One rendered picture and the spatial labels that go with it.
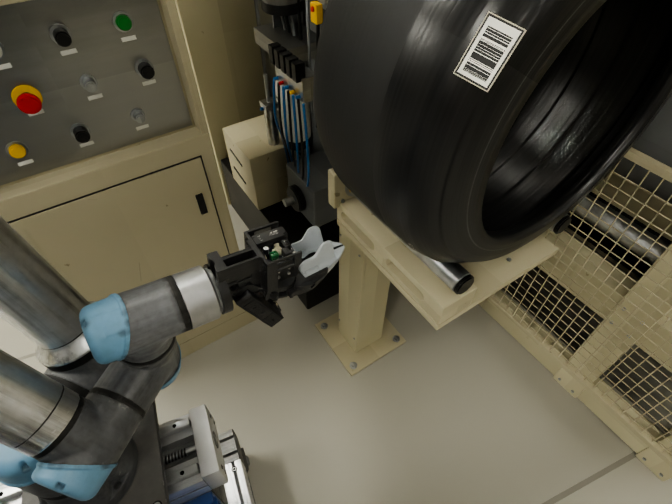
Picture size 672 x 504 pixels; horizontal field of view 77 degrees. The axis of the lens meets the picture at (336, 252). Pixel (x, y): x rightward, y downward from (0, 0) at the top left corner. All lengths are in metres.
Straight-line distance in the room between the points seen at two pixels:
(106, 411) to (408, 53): 0.54
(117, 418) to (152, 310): 0.14
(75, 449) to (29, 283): 0.21
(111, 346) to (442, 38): 0.48
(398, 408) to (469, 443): 0.26
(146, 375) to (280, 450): 1.02
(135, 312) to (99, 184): 0.67
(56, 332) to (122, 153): 0.59
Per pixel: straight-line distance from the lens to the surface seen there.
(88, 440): 0.60
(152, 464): 0.88
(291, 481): 1.56
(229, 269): 0.54
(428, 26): 0.49
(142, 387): 0.62
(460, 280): 0.78
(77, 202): 1.19
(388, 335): 1.75
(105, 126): 1.16
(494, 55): 0.47
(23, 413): 0.57
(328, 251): 0.62
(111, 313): 0.55
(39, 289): 0.67
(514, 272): 0.98
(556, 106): 1.04
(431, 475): 1.58
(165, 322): 0.55
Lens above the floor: 1.51
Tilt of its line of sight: 49 degrees down
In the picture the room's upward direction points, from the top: straight up
